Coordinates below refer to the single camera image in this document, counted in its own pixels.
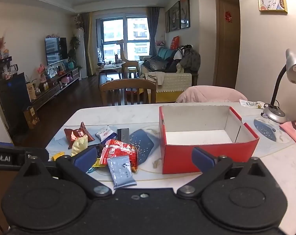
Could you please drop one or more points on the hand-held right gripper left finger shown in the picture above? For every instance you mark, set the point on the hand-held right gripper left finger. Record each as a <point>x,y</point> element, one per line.
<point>85,160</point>

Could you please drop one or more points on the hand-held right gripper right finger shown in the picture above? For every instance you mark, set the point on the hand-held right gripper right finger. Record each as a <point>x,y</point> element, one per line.
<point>203,159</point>

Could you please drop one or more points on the pale yellow snack packet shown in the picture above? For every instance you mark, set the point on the pale yellow snack packet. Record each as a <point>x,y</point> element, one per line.
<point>79,145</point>

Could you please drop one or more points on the red cardboard box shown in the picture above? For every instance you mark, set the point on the red cardboard box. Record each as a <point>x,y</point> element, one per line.
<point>179,151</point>

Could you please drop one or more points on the red-brown foil snack packet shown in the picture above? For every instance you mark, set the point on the red-brown foil snack packet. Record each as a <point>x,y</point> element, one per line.
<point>75,134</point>

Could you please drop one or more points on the white blue snack packet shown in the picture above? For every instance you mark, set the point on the white blue snack packet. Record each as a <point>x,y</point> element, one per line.
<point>105,133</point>

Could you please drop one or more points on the red noodle snack packet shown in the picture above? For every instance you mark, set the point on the red noodle snack packet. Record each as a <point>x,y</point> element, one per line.
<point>118,151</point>

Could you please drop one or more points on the light blue sachet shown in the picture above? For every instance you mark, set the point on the light blue sachet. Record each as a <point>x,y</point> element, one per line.
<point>122,173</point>

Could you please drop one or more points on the black silver snack packet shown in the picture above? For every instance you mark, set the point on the black silver snack packet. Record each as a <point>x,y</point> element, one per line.
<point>123,134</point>

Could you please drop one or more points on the small blue wrapped candy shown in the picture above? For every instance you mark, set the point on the small blue wrapped candy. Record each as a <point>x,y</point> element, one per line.
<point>90,170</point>

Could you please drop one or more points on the small yellow candy packet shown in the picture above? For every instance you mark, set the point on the small yellow candy packet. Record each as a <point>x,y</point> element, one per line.
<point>99,163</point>

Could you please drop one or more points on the brown paper bag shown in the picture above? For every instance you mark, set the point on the brown paper bag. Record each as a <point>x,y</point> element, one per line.
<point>31,118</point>

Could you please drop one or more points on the blue printed table mat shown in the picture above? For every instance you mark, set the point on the blue printed table mat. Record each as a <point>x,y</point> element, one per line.
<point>146,140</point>

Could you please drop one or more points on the black cabinet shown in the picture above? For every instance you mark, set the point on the black cabinet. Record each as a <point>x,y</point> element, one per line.
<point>10,95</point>

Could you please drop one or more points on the pink jacket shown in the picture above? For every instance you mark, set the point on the pink jacket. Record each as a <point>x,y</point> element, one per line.
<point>209,94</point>

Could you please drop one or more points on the yellow paper bag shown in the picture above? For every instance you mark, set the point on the yellow paper bag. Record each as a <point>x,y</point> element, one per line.
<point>31,91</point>

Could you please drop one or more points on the white printed packet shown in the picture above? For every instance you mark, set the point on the white printed packet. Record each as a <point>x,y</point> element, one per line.
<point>251,103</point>

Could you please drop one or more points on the dark wooden television cabinet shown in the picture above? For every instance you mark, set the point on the dark wooden television cabinet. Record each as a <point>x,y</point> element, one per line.
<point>52,90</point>

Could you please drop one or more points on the sofa with white cover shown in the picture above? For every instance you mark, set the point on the sofa with white cover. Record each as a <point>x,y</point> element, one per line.
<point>175,82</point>

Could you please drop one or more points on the pink kettlebell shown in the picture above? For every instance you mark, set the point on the pink kettlebell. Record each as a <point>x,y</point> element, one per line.
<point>67,78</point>

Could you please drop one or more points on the wooden dining chair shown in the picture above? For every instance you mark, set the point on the wooden dining chair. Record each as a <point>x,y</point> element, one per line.
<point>127,85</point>

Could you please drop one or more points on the grey desk lamp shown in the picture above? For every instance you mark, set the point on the grey desk lamp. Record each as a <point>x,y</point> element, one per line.
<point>276,112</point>

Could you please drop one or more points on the pink flower bouquet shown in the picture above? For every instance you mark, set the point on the pink flower bouquet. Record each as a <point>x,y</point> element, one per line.
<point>42,71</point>

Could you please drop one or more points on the pink paper packet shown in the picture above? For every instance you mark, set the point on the pink paper packet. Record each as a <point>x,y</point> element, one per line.
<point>295,132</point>

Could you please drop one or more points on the oval coffee table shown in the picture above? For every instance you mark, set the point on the oval coffee table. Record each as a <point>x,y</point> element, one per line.
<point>110,66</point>

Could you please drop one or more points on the small wooden stool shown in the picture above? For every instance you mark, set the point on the small wooden stool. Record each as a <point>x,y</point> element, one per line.
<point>132,73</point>

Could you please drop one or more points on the pile of clothes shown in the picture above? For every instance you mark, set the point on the pile of clothes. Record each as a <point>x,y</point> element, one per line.
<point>189,58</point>

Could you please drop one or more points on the white standing air conditioner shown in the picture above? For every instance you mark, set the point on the white standing air conditioner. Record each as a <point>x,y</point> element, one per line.
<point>80,53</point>

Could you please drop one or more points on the wooden giraffe chair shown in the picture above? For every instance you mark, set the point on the wooden giraffe chair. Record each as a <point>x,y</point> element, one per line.
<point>126,61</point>

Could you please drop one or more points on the wooden door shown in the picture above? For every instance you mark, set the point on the wooden door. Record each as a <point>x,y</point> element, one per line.
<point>227,49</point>

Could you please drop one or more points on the television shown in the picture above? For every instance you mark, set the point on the television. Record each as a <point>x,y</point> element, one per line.
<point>55,51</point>

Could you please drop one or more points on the green potted plant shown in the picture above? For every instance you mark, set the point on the green potted plant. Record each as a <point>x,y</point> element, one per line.
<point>74,46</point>

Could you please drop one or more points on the beige curtain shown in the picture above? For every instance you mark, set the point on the beige curtain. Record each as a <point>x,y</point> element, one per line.
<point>89,44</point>

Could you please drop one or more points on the red bag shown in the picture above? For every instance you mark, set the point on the red bag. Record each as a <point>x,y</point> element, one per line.
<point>175,42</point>

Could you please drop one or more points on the large window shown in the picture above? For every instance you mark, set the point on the large window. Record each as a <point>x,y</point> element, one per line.
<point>113,31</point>

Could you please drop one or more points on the grey curtain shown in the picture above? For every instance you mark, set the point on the grey curtain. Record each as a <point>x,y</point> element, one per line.
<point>153,29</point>

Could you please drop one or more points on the red door decoration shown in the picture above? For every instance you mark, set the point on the red door decoration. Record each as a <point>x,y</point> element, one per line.
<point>228,16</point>

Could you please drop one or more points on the dark framed wall picture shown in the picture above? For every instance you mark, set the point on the dark framed wall picture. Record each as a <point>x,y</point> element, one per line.
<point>174,16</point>
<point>184,11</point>
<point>167,21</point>

